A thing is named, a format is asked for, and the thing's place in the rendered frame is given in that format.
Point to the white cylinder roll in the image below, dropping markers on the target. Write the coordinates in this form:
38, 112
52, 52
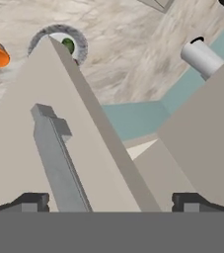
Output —
202, 57

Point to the beige cabinet door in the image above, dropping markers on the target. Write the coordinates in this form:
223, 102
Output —
84, 138

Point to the beige cabinet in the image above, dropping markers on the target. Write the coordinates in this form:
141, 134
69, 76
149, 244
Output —
209, 131

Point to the green avocado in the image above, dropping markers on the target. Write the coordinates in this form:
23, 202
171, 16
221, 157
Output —
68, 44

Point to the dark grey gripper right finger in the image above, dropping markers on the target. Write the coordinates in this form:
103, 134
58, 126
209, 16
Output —
190, 201

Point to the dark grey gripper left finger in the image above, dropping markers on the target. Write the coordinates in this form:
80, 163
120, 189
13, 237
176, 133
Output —
28, 201

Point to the grey rimmed white plate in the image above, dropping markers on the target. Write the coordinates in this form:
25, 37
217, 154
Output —
80, 41

